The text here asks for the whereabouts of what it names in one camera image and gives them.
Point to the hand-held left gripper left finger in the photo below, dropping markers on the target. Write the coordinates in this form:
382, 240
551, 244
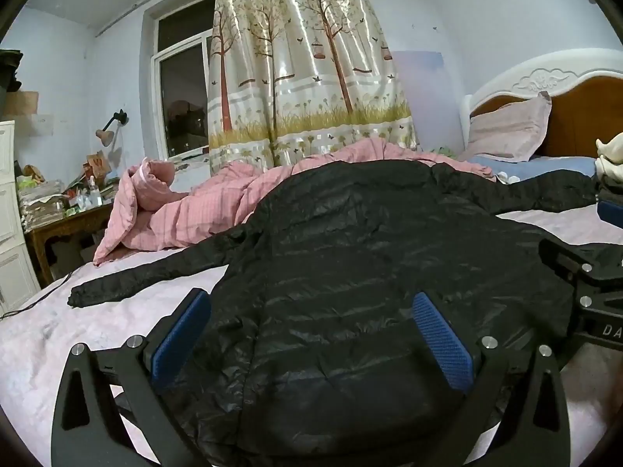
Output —
180, 335

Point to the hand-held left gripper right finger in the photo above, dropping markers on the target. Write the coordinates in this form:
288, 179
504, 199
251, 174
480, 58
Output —
440, 345

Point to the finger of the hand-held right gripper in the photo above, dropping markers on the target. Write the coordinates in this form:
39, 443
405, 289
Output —
612, 216
564, 265

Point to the black puffer jacket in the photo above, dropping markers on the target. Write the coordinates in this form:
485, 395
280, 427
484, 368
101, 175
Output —
350, 253

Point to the cream cloth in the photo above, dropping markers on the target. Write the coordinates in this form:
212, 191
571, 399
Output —
612, 155

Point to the blue bed sheet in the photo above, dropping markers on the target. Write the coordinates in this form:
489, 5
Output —
535, 166

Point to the white and wooden headboard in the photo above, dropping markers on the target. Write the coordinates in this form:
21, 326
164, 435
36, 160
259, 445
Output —
579, 102

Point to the pink striped quilt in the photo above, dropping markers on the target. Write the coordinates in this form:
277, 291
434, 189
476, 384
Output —
204, 204

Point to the pale pink pillow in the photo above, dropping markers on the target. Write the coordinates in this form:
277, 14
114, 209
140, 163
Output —
508, 129

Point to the pink bed sheet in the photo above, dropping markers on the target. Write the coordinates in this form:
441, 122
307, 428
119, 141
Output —
44, 340

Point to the wooden desk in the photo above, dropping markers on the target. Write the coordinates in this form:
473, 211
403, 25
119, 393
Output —
63, 228

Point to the clear spray bottle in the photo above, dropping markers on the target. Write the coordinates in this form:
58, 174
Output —
93, 193

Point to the white drawer cabinet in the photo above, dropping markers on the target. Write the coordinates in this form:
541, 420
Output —
12, 233

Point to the window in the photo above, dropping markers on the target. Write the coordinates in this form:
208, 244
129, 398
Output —
182, 82

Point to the tree print curtain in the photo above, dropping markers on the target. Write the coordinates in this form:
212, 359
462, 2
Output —
301, 58

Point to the wall lamp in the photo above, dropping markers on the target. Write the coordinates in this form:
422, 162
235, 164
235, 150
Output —
104, 134

